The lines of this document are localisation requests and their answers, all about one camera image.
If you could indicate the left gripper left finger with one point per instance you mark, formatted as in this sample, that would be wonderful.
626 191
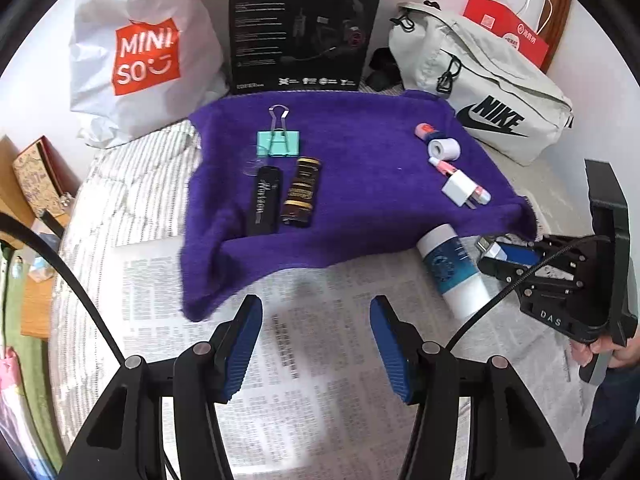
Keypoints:
236 348

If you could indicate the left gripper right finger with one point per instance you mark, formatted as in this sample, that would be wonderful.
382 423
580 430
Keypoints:
398 344

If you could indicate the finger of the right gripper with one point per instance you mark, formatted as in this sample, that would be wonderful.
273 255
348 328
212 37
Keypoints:
506 271
517 254

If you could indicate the white blue bottle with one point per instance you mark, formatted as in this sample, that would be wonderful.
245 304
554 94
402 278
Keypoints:
454 273

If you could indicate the pink highlighter pen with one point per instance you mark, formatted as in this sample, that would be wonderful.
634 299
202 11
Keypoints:
481 196

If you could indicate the white wall charger plug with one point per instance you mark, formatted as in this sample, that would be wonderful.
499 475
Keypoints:
460 188

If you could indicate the black lighter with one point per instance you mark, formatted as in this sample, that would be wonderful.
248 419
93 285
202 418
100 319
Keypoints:
263 215

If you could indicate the brown gold tube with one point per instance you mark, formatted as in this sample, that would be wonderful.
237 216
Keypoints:
298 206

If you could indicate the person's right hand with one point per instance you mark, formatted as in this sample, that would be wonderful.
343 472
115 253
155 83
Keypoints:
621 356

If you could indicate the newspaper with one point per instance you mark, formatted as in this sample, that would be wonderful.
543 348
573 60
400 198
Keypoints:
315 402

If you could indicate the red blue eraser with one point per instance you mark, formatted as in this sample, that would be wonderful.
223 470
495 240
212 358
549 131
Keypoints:
426 132

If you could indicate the white Nike bag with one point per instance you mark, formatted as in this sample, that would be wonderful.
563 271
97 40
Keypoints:
499 96

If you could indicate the purple towel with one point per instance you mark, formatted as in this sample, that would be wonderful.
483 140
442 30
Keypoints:
377 193

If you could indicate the clear small cup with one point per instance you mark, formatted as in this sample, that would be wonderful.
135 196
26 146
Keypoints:
253 158

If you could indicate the teal binder clip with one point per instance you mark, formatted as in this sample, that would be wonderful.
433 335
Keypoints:
278 140

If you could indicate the red paper shopping bag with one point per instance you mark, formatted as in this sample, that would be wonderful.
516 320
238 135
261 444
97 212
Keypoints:
503 22

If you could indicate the patterned notebook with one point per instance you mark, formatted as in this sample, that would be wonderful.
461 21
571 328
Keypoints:
44 177

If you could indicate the white Miniso plastic bag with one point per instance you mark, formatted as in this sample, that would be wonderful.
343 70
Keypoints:
139 65

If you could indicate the black headset box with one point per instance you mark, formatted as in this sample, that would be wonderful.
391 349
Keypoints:
279 45

